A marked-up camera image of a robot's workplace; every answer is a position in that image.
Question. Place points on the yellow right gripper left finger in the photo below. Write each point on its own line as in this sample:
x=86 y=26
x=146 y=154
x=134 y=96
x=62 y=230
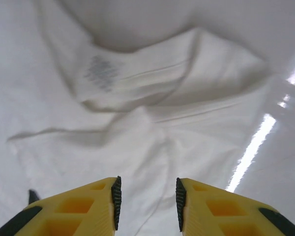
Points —
x=98 y=221

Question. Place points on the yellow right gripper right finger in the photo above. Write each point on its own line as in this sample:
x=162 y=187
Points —
x=199 y=216

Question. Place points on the white printed t-shirt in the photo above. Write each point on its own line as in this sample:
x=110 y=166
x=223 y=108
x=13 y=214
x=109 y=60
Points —
x=113 y=137

